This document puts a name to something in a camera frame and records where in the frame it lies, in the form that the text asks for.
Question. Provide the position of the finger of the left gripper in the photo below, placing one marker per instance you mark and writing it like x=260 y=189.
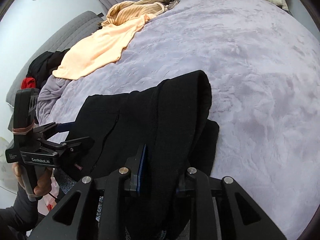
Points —
x=48 y=130
x=67 y=154

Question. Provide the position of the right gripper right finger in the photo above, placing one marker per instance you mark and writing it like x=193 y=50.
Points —
x=222 y=209

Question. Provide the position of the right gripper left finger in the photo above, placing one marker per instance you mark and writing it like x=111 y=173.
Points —
x=92 y=208

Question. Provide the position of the black pants with patterned lining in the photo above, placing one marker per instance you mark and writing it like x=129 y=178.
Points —
x=171 y=120

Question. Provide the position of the dark sleeved left forearm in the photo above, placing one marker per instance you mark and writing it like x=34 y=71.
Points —
x=21 y=217

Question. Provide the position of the person's left hand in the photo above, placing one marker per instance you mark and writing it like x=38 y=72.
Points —
x=44 y=182

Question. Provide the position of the pink plastic bag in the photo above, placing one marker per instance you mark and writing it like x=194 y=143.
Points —
x=47 y=203

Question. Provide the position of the red garment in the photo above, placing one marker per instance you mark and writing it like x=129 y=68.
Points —
x=28 y=82

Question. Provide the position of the black clothes pile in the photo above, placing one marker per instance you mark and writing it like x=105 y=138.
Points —
x=42 y=67

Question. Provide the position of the grey padded headboard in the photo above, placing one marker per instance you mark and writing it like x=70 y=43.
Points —
x=68 y=35

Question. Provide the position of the peach cloth garment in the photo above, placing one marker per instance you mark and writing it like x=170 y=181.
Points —
x=99 y=49

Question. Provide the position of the tan striped garment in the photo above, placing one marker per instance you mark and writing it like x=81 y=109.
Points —
x=126 y=10

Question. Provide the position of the lavender plush bed blanket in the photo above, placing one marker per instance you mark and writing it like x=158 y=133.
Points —
x=263 y=67

